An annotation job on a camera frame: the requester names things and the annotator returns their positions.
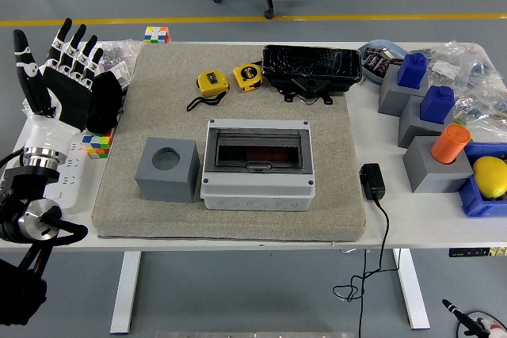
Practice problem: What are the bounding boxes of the yellow tape measure with strap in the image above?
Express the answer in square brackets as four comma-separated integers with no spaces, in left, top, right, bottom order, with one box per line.
[185,70,231,112]

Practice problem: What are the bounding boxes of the white table leg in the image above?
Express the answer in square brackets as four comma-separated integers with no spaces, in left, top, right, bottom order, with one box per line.
[109,251,143,335]
[391,248,432,331]

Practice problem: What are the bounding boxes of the white power strip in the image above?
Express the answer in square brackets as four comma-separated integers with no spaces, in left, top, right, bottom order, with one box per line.
[39,135,86,211]

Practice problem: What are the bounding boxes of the black power adapter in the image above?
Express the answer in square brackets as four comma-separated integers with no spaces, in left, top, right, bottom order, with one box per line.
[358,162,387,202]

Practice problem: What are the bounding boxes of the orange cylinder battery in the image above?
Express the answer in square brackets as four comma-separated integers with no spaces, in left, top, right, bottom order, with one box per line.
[430,123,473,165]
[244,146,291,161]

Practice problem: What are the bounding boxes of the grey plastic block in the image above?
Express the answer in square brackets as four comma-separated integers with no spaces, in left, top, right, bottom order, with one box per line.
[397,94,456,150]
[377,63,432,118]

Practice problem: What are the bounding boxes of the thin black adapter cord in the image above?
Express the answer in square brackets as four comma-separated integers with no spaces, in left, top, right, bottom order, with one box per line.
[331,197,402,338]

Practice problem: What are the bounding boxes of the light blue bowl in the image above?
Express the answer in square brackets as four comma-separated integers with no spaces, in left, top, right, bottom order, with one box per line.
[357,39,409,86]

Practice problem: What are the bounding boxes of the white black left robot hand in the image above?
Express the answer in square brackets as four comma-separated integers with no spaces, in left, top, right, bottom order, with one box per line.
[12,17,105,153]

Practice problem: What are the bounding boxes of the dark snack packets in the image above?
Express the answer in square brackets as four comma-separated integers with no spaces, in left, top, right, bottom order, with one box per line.
[363,47,393,77]

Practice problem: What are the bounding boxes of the colourful puzzle cube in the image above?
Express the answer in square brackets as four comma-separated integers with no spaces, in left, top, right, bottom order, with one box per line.
[82,128,116,160]
[143,25,173,44]

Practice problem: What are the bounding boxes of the smoky transparent box lid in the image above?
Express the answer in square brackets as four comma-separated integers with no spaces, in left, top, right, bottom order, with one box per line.
[212,127,307,175]

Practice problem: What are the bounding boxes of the clear bags of small parts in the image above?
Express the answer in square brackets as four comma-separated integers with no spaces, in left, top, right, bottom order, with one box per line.
[427,40,507,134]
[94,39,143,96]

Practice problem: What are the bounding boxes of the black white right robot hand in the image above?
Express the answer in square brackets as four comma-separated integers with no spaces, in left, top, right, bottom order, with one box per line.
[441,298,507,338]

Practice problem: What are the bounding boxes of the black plastic tray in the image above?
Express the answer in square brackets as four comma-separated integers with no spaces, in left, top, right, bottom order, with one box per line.
[261,44,364,105]

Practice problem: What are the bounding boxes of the blue bottle-shaped block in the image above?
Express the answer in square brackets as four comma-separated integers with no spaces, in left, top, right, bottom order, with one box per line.
[419,85,456,125]
[396,51,429,89]

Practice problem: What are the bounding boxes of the grey plastic junction box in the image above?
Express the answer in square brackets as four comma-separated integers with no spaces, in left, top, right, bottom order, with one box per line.
[200,118,317,211]

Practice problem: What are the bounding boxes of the blue plastic bin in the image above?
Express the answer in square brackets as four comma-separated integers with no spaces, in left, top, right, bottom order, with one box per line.
[458,141,507,219]

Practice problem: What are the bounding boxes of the black table control panel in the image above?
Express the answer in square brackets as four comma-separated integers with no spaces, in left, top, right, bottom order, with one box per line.
[448,247,507,259]

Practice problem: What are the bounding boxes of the yellow lemon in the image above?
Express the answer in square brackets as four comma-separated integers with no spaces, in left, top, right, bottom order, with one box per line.
[472,156,507,201]

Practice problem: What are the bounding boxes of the black cloth pouch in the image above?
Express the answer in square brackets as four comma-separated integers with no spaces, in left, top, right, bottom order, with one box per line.
[86,72,124,134]

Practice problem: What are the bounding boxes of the grey block with round hole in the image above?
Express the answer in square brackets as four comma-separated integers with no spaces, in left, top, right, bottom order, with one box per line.
[402,135,475,195]
[134,136,200,203]

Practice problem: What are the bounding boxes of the grey-brown table mat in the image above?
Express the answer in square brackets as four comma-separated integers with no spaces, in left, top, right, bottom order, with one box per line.
[91,43,366,242]

